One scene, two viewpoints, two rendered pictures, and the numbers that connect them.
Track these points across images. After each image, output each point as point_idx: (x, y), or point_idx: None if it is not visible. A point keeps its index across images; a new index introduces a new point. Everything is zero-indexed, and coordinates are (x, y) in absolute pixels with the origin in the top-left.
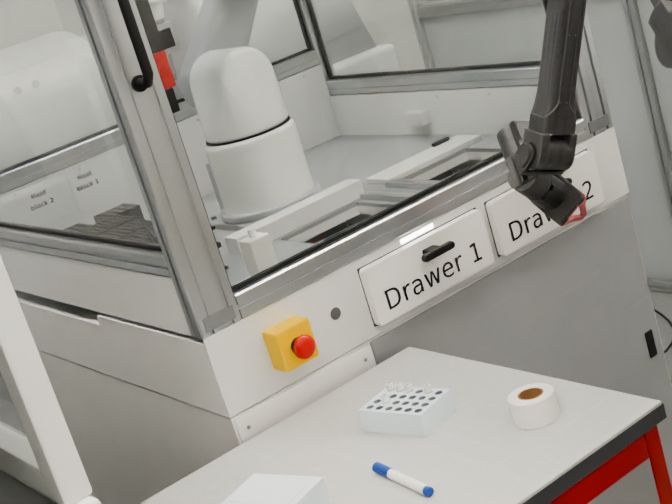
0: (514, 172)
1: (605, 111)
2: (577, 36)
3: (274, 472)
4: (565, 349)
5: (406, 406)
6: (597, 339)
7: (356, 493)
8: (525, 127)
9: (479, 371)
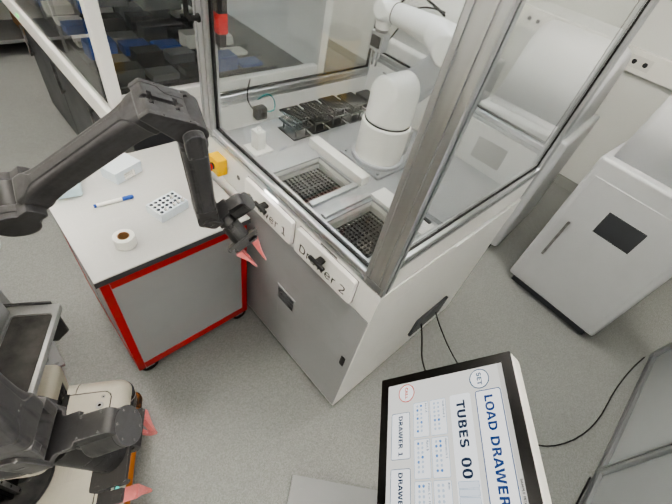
0: None
1: (380, 287)
2: (187, 181)
3: (166, 174)
4: (307, 305)
5: (159, 202)
6: (321, 324)
7: (122, 191)
8: (233, 200)
9: (195, 234)
